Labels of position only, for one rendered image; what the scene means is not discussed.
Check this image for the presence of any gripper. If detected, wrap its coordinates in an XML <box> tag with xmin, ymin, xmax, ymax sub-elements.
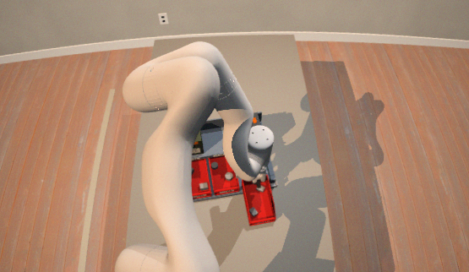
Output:
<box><xmin>251</xmin><ymin>167</ymin><xmax>266</xmax><ymax>188</ymax></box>

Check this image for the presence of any red open-front bin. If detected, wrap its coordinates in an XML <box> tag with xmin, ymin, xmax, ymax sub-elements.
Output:
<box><xmin>192</xmin><ymin>159</ymin><xmax>212</xmax><ymax>199</ymax></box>
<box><xmin>209</xmin><ymin>155</ymin><xmax>239</xmax><ymax>195</ymax></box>
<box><xmin>242</xmin><ymin>175</ymin><xmax>276</xmax><ymax>226</ymax></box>

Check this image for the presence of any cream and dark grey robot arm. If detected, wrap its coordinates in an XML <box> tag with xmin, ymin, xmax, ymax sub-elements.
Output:
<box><xmin>115</xmin><ymin>41</ymin><xmax>274</xmax><ymax>272</ymax></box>

